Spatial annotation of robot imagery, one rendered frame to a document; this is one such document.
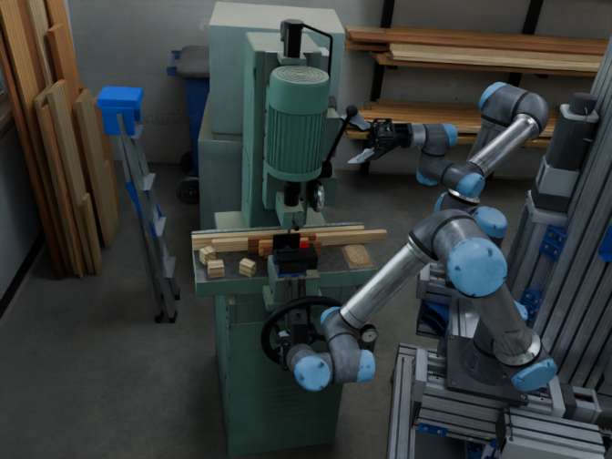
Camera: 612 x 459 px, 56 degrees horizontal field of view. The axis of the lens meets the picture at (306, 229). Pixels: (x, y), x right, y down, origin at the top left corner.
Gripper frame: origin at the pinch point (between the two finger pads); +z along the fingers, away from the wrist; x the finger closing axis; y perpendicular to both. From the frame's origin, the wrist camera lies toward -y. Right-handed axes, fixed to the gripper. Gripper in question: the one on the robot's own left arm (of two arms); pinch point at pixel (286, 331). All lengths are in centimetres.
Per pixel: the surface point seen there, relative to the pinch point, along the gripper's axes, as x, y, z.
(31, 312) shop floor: -103, 21, 149
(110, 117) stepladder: -57, -70, 86
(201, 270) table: -22.9, -14.7, 24.6
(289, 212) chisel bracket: 4.8, -33.4, 21.6
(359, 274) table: 28.5, -12.9, 20.8
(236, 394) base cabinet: -10, 34, 46
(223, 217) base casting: -12, -30, 71
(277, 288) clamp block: -1.0, -10.9, 10.0
